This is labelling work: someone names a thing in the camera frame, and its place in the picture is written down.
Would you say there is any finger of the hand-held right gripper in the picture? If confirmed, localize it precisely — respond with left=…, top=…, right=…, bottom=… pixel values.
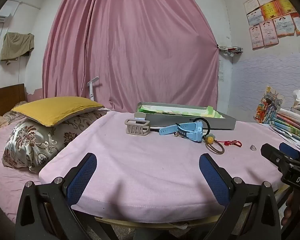
left=279, top=142, right=300, bottom=167
left=261, top=143, right=294, bottom=172

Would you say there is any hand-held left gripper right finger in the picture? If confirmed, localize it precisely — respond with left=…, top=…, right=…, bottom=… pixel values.
left=199, top=153, right=282, bottom=240

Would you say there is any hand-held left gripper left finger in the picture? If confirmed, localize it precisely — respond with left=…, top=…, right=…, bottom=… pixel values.
left=14, top=152, right=118, bottom=240

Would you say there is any brown hair tie yellow bead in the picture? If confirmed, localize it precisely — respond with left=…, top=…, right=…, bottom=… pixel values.
left=202, top=134, right=225, bottom=155

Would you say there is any blue wrist watch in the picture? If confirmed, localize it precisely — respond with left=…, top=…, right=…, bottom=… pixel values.
left=159, top=121, right=204, bottom=143

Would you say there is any black hair tie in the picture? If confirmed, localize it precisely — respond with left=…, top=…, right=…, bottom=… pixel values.
left=194, top=117, right=211, bottom=136

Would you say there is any grey shallow box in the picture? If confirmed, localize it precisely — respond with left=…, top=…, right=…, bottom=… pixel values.
left=136, top=102, right=237, bottom=131

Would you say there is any person's right hand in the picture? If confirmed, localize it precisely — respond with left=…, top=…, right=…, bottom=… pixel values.
left=280, top=192, right=300, bottom=227

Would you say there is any stack of books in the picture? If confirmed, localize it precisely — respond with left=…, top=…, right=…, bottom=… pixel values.
left=264, top=107, right=300, bottom=145

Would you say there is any colourful cartoon bag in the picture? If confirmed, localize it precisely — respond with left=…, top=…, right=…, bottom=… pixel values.
left=255, top=85, right=287, bottom=124

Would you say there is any floral satin pillow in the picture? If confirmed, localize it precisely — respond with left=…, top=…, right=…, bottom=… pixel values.
left=2, top=109, right=110, bottom=174

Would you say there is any pink blanket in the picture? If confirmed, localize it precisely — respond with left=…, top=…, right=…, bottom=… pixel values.
left=39, top=110, right=300, bottom=224

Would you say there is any yellow pillow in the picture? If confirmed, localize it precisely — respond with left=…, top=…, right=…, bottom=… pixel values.
left=11, top=96, right=104, bottom=127

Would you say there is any pink bed sheet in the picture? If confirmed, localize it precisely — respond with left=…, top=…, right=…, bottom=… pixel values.
left=0, top=120, right=44, bottom=223

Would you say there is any green printed cloth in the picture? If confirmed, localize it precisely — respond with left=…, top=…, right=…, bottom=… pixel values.
left=137, top=104, right=225, bottom=119

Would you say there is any beige hair claw clip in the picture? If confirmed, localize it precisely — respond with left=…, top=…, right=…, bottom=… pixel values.
left=124, top=112, right=151, bottom=137

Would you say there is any white folding lamp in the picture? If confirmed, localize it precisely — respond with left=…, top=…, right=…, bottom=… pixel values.
left=86, top=77, right=100, bottom=102

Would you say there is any beige floral quilt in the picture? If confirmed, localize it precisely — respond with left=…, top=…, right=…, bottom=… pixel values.
left=0, top=101, right=28, bottom=135

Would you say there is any wooden headboard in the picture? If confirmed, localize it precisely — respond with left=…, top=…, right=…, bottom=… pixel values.
left=0, top=84, right=28, bottom=120

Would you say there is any pink curtain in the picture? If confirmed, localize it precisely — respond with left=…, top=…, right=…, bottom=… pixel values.
left=42, top=0, right=219, bottom=113

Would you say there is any green hanging garment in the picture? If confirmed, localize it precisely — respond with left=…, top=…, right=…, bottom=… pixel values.
left=0, top=32, right=35, bottom=65

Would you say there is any wire wall rack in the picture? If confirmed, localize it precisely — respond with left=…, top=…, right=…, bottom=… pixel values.
left=218, top=45, right=243, bottom=55

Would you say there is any group of wall certificates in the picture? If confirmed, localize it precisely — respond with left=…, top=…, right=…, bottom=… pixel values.
left=244, top=0, right=300, bottom=50

